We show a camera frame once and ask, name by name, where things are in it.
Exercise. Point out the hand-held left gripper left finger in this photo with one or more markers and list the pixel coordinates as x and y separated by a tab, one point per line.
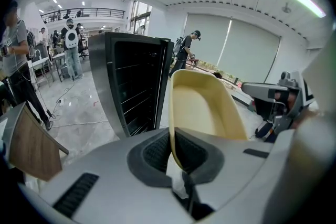
118	178

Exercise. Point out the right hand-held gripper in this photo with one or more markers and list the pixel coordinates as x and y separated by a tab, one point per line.
294	91

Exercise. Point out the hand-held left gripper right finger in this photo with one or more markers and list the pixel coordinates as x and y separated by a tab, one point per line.
236	178

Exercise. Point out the cream plastic tray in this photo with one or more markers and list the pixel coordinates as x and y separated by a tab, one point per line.
199	107

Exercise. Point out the black mini fridge cabinet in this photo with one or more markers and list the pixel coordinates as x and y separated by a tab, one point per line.
105	73

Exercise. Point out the grey roller blind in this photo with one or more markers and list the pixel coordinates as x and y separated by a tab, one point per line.
207	42
249	55

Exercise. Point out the dark wood panelled cabinet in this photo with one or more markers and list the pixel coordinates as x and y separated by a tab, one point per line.
34	147

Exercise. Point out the white power strip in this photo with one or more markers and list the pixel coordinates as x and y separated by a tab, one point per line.
60	101

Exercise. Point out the white table with faucet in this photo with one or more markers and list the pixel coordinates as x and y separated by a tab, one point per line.
42	63

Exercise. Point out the white round backpack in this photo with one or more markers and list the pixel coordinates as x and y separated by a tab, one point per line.
70	38

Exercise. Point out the black balcony railing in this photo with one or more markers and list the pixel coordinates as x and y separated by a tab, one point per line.
84	13

